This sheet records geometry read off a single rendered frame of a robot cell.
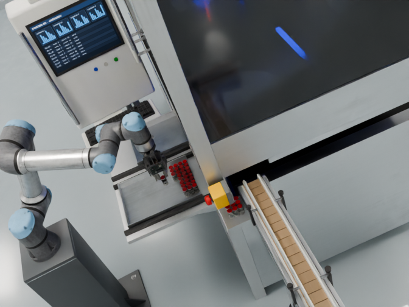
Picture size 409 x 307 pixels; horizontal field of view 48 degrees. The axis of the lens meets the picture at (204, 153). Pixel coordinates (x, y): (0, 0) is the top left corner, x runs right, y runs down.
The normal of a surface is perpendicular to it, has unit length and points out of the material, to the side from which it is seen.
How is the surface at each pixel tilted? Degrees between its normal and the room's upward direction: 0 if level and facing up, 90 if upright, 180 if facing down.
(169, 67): 90
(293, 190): 90
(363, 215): 90
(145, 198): 0
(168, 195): 0
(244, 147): 90
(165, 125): 0
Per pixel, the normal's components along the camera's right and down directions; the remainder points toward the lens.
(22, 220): -0.27, -0.57
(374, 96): 0.30, 0.63
